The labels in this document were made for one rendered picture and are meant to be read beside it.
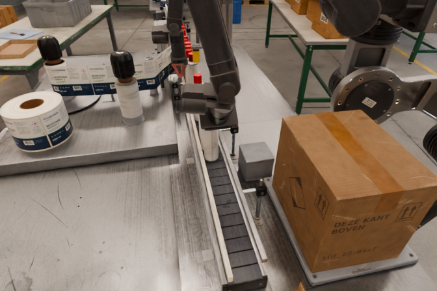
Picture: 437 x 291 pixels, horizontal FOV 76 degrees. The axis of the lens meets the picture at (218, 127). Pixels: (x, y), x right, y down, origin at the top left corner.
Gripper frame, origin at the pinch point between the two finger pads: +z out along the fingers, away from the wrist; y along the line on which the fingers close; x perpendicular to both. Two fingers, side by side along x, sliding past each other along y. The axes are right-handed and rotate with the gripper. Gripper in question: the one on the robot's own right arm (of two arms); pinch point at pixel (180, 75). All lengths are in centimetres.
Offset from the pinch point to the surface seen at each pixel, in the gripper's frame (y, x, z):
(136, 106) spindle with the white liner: 14.5, -19.3, 5.4
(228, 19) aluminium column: 1.3, 21.2, -23.1
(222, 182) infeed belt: 54, 8, 14
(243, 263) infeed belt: 81, 8, 15
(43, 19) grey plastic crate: -179, -112, 11
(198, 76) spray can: 17.4, 5.9, -6.4
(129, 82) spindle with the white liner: 14.2, -20.1, -4.8
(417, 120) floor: -76, 233, 101
